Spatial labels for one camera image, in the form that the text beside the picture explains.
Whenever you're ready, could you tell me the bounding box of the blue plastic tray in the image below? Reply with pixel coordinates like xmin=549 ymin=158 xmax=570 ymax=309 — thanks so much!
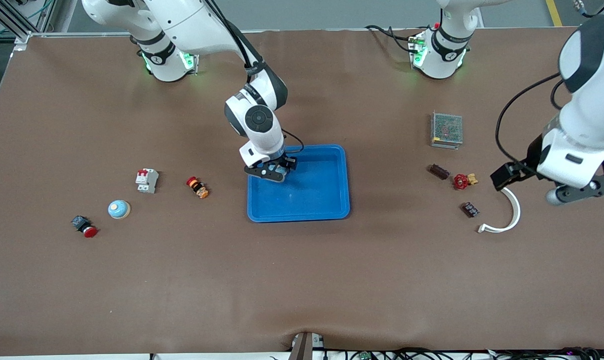
xmin=247 ymin=144 xmax=351 ymax=223

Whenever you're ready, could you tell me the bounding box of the metal mesh power supply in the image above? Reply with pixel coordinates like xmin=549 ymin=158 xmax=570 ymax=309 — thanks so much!
xmin=430 ymin=111 xmax=464 ymax=150

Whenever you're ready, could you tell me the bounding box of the red yellow emergency stop button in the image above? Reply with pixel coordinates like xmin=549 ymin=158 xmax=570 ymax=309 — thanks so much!
xmin=186 ymin=176 xmax=210 ymax=200

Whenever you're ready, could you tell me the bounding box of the red mushroom button dark body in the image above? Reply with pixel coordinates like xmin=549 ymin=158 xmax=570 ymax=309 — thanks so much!
xmin=71 ymin=215 xmax=99 ymax=239

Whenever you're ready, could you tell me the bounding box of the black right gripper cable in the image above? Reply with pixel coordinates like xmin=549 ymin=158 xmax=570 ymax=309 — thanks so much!
xmin=281 ymin=129 xmax=306 ymax=155

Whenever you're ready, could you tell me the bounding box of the white curved plastic bracket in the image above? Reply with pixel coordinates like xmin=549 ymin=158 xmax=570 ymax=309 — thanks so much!
xmin=477 ymin=186 xmax=522 ymax=235

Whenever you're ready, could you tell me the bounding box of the red valve handle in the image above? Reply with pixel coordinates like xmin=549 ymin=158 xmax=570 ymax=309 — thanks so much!
xmin=452 ymin=172 xmax=479 ymax=191

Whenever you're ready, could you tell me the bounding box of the white circuit breaker red switch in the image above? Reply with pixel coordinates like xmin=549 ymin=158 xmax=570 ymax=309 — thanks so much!
xmin=135 ymin=168 xmax=159 ymax=195

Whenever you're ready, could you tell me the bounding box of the black left arm base cable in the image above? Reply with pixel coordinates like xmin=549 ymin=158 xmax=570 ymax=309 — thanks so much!
xmin=366 ymin=24 xmax=422 ymax=53

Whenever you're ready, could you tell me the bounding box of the grey metal mount bracket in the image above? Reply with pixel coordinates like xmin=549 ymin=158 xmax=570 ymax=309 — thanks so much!
xmin=288 ymin=331 xmax=326 ymax=360

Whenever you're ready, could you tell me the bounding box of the aluminium frame with green cable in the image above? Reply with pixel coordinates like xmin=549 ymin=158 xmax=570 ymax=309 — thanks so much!
xmin=0 ymin=0 xmax=50 ymax=53

